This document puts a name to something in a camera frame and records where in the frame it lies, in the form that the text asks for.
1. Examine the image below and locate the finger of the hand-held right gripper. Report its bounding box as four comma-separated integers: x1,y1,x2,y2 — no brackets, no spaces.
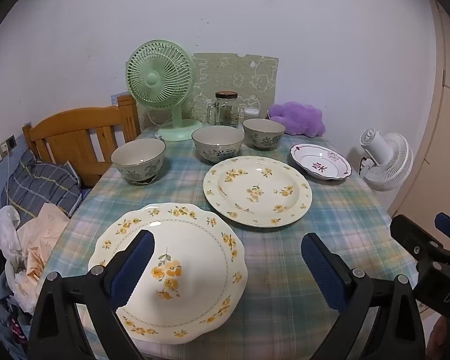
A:
435,212,450,256
389,214,450,282

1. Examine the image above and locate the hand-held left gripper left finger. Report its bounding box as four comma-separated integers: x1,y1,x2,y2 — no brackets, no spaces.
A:
26,229,155,360

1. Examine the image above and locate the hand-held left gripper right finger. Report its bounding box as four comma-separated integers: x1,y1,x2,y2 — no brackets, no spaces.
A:
301,232,426,360

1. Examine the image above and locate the scalloped yellow floral plate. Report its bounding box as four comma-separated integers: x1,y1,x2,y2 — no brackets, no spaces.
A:
88,202,247,346

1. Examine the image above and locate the round yellow floral plate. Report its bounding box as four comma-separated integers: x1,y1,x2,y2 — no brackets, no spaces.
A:
203,155,313,229

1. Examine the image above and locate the grey floral ceramic bowl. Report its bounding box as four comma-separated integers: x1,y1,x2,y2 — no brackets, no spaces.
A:
242,118,286,151
192,125,245,164
110,138,166,186

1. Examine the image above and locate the white plate with red pattern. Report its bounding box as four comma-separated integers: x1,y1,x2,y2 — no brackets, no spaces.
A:
289,143,352,181

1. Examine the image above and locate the plaid tablecloth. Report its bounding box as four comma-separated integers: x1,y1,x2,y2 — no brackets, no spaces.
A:
47,118,421,360

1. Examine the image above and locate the white clip fan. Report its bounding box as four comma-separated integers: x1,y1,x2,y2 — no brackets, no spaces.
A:
358,128,414,192

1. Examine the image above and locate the cream cloth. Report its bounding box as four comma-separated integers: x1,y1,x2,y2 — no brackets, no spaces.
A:
20,202,70,282

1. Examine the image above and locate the grey plaid pillow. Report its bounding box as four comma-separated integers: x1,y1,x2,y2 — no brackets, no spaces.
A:
1,150,82,226

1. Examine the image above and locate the white plastic bag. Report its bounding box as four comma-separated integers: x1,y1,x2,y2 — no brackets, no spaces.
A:
0,206,34,308

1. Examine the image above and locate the beige door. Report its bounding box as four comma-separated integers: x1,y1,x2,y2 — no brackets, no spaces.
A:
388,0,450,218

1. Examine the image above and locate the blue clothing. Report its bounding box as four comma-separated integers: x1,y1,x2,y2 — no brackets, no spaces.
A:
0,270,34,360

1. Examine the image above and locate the purple plush toy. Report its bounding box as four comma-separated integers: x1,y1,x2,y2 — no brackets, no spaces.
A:
268,101,326,137

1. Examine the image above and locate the wooden bed headboard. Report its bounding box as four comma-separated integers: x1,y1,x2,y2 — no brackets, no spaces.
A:
22,95,141,188

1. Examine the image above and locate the glass mug jar with lid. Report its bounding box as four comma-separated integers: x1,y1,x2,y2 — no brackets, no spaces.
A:
206,92,241,127

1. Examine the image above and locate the green desk fan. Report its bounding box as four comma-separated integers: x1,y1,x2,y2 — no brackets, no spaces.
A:
125,40,203,142

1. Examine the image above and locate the beige patterned mat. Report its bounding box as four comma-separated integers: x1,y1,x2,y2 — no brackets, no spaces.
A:
136,52,278,128

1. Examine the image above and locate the white cable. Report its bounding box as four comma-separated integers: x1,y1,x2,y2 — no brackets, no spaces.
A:
4,150,15,199

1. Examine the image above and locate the wall socket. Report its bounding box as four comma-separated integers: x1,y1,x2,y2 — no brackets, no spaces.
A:
0,135,17,158

